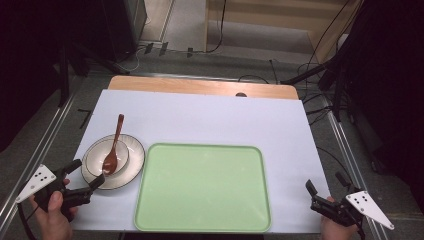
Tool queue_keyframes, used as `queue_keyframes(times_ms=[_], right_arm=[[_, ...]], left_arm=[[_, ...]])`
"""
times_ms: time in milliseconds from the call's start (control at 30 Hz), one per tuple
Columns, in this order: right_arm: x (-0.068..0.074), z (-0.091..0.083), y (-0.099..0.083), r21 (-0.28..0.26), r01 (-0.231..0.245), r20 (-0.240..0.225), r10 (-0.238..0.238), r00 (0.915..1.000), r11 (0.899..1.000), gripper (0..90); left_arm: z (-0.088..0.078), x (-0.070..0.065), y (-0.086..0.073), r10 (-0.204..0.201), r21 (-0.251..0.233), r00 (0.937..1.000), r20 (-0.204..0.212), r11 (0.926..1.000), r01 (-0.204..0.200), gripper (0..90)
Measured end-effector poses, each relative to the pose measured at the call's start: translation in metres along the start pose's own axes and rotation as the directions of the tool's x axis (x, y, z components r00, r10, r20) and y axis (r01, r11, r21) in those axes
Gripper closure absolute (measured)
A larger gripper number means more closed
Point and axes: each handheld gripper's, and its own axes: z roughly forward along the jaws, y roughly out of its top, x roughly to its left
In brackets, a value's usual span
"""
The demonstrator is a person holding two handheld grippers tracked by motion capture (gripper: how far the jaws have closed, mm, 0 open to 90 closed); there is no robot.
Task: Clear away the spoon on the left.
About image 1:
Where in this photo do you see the person's left hand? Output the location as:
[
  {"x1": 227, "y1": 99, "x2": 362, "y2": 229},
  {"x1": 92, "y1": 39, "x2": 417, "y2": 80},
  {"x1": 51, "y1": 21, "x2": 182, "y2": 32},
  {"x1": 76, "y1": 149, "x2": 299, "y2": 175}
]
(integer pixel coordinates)
[{"x1": 28, "y1": 178, "x2": 79, "y2": 240}]

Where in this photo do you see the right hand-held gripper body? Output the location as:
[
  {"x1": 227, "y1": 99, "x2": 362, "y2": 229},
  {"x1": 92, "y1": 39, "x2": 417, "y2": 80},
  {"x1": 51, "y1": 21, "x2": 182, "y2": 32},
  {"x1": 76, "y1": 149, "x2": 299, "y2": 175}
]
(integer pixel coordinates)
[{"x1": 309, "y1": 190, "x2": 395, "y2": 239}]

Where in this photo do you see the aluminium floor rail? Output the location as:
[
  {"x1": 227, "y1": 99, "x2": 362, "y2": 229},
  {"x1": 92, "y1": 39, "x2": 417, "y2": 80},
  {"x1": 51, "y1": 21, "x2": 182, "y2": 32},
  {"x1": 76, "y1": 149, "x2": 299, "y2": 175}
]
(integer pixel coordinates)
[
  {"x1": 0, "y1": 76, "x2": 84, "y2": 229},
  {"x1": 323, "y1": 105, "x2": 383, "y2": 240}
]

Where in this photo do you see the black floor cable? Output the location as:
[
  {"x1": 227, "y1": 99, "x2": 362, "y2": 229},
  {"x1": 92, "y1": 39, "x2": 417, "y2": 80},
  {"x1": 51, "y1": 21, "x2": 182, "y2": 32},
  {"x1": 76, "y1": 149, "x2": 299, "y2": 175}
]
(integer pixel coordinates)
[{"x1": 296, "y1": 61, "x2": 334, "y2": 126}]

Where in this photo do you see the black stand leg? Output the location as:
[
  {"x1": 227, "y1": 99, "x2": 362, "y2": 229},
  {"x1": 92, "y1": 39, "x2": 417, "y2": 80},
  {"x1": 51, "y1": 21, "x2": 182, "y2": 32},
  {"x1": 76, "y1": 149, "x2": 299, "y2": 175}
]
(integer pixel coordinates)
[
  {"x1": 71, "y1": 41, "x2": 131, "y2": 76},
  {"x1": 279, "y1": 61, "x2": 338, "y2": 86}
]

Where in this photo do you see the black hanging cable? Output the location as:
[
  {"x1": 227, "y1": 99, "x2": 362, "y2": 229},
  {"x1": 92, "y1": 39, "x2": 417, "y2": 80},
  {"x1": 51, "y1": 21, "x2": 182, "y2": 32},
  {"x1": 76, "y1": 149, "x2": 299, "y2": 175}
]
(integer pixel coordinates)
[{"x1": 204, "y1": 0, "x2": 228, "y2": 54}]

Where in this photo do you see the white plate with dark rim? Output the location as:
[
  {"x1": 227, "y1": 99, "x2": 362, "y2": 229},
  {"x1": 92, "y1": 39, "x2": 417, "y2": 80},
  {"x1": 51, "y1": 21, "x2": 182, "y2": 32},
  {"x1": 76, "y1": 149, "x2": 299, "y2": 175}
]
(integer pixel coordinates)
[{"x1": 80, "y1": 133, "x2": 146, "y2": 191}]

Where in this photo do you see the person's right hand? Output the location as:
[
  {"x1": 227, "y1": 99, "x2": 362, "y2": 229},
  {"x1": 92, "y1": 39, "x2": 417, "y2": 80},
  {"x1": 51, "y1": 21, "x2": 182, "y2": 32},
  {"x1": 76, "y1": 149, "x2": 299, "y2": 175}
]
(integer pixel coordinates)
[{"x1": 319, "y1": 195, "x2": 359, "y2": 240}]

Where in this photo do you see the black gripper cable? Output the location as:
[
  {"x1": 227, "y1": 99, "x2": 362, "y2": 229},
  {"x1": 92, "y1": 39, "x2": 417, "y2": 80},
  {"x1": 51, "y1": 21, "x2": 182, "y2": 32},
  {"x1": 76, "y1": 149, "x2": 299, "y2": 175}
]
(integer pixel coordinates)
[{"x1": 17, "y1": 202, "x2": 38, "y2": 240}]

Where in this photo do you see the light green tray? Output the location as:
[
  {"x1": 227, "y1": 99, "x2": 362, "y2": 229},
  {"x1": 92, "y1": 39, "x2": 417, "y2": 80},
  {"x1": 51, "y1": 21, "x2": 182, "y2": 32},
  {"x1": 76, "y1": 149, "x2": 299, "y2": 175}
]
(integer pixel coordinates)
[{"x1": 133, "y1": 142, "x2": 272, "y2": 233}]

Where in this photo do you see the brown wooden spoon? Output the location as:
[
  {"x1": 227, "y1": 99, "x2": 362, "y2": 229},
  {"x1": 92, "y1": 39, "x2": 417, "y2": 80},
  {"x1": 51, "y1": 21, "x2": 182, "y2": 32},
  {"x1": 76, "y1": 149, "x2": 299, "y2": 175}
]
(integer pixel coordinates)
[{"x1": 101, "y1": 113, "x2": 125, "y2": 176}]

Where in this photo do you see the black cabinet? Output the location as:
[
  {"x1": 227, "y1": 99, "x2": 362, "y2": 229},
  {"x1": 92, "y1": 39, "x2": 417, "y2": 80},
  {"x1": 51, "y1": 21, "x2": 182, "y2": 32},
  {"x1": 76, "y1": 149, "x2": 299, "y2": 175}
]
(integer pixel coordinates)
[{"x1": 101, "y1": 0, "x2": 148, "y2": 63}]

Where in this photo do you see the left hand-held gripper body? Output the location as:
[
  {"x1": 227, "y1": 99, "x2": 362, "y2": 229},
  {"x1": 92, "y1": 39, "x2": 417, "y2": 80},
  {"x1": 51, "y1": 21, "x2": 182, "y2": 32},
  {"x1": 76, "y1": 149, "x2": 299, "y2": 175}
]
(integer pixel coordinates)
[{"x1": 15, "y1": 163, "x2": 94, "y2": 223}]

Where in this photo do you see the white bowl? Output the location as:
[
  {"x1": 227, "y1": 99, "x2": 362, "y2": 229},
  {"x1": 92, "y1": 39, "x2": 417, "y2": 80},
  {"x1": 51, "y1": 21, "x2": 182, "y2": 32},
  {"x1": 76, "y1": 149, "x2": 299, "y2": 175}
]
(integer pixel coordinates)
[{"x1": 84, "y1": 138, "x2": 130, "y2": 178}]

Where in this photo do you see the white table sheet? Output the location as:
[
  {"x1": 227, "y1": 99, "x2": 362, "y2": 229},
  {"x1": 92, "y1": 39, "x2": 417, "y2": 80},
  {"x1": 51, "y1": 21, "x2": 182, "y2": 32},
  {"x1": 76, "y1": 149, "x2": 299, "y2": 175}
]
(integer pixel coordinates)
[{"x1": 68, "y1": 89, "x2": 331, "y2": 234}]

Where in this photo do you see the black curtain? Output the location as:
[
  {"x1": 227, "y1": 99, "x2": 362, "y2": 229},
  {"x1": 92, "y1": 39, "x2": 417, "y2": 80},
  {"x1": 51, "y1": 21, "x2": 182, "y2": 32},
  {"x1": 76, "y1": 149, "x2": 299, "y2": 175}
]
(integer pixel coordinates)
[
  {"x1": 0, "y1": 0, "x2": 113, "y2": 153},
  {"x1": 333, "y1": 0, "x2": 424, "y2": 214}
]

